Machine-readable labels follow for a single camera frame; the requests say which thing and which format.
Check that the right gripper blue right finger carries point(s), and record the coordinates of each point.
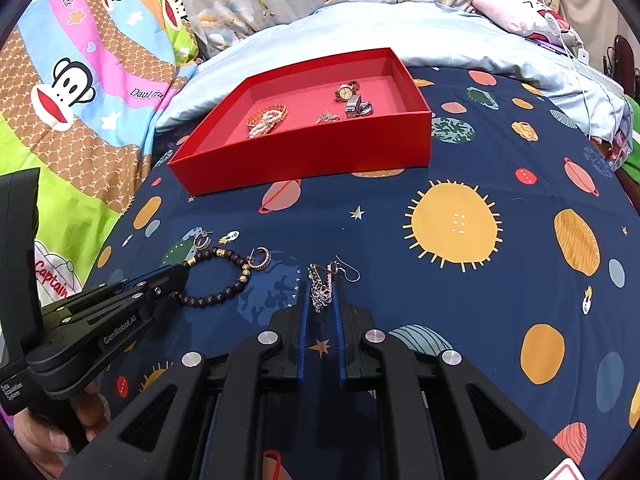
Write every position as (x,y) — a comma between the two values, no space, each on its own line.
(339,328)

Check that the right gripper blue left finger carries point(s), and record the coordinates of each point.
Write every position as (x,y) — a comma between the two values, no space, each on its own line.
(303,304)

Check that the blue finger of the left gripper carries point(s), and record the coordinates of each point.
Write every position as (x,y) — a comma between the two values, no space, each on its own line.
(151,280)

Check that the silver filigree earring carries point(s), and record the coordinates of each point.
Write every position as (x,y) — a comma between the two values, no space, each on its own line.
(328,117)
(323,277)

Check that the gold hoop earring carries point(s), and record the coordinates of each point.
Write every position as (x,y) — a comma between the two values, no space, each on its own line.
(259,258)
(202,241)

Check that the gold twisted bangle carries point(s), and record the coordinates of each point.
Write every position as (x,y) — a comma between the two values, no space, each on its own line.
(272,114)

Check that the person left hand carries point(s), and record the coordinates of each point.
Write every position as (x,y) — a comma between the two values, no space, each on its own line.
(44,443)

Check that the red cardboard tray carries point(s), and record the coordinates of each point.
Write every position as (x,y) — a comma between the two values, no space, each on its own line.
(222,153)

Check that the navy planet print bedsheet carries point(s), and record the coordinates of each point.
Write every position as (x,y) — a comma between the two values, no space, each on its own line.
(517,247)

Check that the colourful monkey cartoon blanket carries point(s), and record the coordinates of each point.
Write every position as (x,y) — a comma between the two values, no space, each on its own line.
(83,83)

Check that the light blue pillow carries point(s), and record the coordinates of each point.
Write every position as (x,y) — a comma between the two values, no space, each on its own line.
(420,34)

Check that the white pink cartoon pillow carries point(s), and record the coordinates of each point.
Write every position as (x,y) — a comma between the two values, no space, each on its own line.
(530,19)

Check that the dark red chair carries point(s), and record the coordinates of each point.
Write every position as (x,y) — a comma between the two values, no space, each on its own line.
(620,65)

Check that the beige curtain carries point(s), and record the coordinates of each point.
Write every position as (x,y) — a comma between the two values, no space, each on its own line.
(598,22)

